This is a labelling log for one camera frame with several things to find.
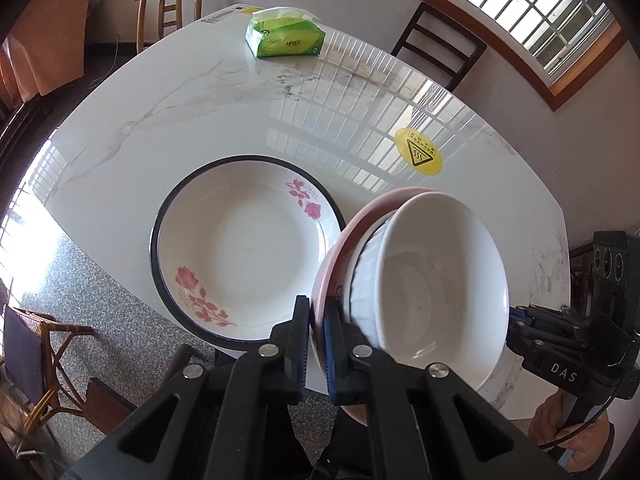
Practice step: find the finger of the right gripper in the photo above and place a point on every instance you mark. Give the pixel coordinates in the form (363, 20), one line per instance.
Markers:
(518, 316)

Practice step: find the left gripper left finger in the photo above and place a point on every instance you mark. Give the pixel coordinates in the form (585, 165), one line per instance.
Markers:
(292, 339)

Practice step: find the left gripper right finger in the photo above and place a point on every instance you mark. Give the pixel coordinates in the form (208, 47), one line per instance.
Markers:
(348, 367)

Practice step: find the pink bowl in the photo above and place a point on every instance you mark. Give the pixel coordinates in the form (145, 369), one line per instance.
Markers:
(332, 278)

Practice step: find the white rabbit bowl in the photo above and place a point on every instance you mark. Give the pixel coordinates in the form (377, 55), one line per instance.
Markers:
(428, 285)

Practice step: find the right hand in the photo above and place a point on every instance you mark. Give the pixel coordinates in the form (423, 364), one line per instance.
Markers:
(590, 447)

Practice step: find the yellow hot warning sticker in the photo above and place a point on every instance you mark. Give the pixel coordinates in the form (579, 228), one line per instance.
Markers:
(419, 152)

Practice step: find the rattan chair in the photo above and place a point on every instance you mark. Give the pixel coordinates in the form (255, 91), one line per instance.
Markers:
(34, 346)

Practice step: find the dark wooden chair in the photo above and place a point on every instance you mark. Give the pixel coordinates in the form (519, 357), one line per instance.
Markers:
(438, 46)

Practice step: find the green tissue pack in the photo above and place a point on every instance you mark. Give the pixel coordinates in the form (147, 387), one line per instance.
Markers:
(284, 31)

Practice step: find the light wooden chair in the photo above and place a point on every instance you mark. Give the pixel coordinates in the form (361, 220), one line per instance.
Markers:
(169, 16)

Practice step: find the orange cloth covered furniture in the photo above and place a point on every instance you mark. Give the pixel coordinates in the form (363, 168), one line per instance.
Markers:
(44, 50)

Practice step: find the barred window wooden frame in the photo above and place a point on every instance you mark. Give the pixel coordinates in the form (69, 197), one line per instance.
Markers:
(557, 46)

